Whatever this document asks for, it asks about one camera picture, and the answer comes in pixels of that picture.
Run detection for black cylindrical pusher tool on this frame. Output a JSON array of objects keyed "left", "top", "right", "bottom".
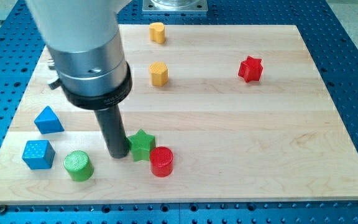
[{"left": 94, "top": 105, "right": 130, "bottom": 159}]

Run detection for green star block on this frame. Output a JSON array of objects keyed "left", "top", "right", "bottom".
[{"left": 127, "top": 129, "right": 156, "bottom": 162}]

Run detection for red star block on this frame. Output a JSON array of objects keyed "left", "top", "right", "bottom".
[{"left": 237, "top": 55, "right": 263, "bottom": 83}]

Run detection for blue perforated table plate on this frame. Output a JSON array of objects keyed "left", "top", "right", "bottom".
[{"left": 0, "top": 1, "right": 358, "bottom": 223}]

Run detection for yellow hexagon block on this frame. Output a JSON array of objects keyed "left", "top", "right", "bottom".
[{"left": 149, "top": 62, "right": 168, "bottom": 86}]

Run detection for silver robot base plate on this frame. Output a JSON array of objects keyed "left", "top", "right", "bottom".
[{"left": 142, "top": 0, "right": 208, "bottom": 14}]

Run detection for light wooden board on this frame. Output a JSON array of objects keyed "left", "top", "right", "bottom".
[{"left": 0, "top": 25, "right": 358, "bottom": 205}]

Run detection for blue cube block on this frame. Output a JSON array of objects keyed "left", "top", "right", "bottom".
[{"left": 22, "top": 139, "right": 55, "bottom": 170}]

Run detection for red cylinder block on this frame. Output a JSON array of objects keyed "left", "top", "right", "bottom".
[{"left": 149, "top": 146, "right": 173, "bottom": 177}]

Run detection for blue triangle block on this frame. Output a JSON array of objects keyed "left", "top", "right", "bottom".
[{"left": 34, "top": 106, "right": 64, "bottom": 134}]

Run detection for yellow heart block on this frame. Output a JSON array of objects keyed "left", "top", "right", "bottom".
[{"left": 149, "top": 22, "right": 166, "bottom": 44}]

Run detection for green cylinder block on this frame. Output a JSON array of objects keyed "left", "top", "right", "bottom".
[{"left": 63, "top": 151, "right": 94, "bottom": 182}]

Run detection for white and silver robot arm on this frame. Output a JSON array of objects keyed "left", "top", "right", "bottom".
[{"left": 26, "top": 0, "right": 132, "bottom": 110}]

